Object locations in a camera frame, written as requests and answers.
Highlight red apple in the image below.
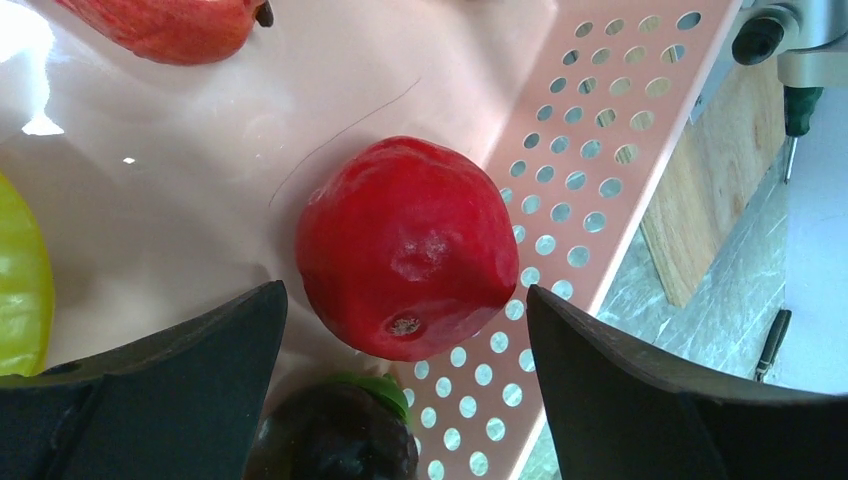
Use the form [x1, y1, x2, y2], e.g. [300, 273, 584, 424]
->
[294, 136, 519, 362]

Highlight pink plastic perforated basket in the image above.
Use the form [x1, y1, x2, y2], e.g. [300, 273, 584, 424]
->
[1, 1, 740, 479]

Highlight yellow star fruit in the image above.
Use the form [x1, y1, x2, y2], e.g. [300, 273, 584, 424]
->
[1, 177, 55, 376]

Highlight wooden block stand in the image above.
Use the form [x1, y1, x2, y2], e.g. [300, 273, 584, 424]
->
[641, 60, 785, 307]

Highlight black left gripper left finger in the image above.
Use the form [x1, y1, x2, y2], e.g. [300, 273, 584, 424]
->
[1, 280, 288, 479]

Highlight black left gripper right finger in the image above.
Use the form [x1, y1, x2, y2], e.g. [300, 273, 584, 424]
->
[526, 285, 847, 479]

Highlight red orange mango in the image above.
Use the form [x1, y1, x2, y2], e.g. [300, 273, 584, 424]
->
[59, 0, 274, 66]

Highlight dark purple fruit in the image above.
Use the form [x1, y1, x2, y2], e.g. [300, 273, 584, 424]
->
[243, 373, 419, 480]

